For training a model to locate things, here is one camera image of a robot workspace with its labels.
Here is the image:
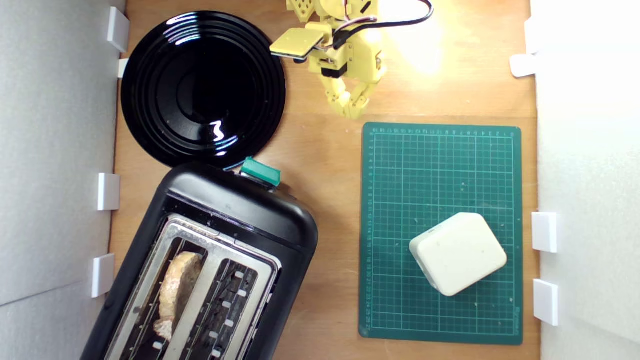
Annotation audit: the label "white block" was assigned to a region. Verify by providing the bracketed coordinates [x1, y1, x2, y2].
[409, 212, 508, 297]

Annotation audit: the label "black plate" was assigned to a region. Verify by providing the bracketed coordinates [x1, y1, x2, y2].
[120, 10, 287, 170]

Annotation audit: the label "brown bread slice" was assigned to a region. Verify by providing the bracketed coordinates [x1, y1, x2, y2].
[153, 251, 204, 342]

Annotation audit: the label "black two-slot toaster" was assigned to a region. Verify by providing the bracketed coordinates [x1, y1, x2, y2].
[80, 161, 319, 360]

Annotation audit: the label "black camera cable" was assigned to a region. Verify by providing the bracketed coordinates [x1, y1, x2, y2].
[331, 0, 435, 50]

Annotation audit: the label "yellow wrist camera mount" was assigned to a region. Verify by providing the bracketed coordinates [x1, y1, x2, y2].
[270, 22, 326, 63]

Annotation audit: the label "green cutting mat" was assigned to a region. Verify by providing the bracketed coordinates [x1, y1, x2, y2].
[358, 122, 524, 346]

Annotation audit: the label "red white servo wires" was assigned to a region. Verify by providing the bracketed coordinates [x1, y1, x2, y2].
[336, 0, 378, 38]

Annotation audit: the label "green toaster lever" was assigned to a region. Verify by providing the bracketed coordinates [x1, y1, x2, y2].
[239, 156, 282, 188]

